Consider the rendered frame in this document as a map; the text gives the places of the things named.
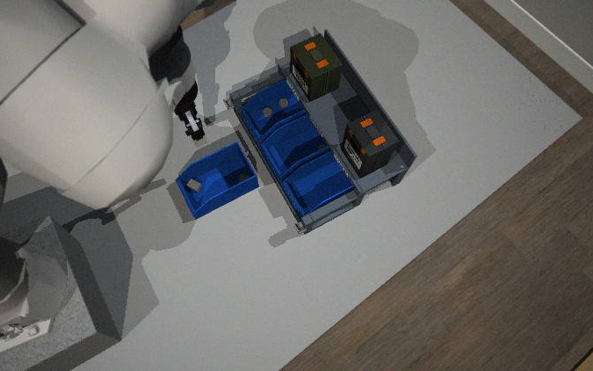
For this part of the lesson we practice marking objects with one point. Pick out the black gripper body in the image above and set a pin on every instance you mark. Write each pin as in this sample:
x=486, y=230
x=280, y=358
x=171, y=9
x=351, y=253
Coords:
x=185, y=104

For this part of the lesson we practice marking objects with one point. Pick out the grey shelf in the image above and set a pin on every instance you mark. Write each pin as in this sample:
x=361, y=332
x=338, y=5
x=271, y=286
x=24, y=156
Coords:
x=330, y=115

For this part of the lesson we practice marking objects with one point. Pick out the olive green case with orange latches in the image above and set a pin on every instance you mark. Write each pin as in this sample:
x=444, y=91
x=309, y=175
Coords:
x=315, y=67

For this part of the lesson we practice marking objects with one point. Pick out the blue bin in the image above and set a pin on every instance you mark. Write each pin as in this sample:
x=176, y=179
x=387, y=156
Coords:
x=316, y=184
x=218, y=174
x=297, y=140
x=259, y=125

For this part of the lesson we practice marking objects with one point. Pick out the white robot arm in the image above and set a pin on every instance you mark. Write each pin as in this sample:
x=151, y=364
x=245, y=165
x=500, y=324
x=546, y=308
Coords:
x=87, y=94

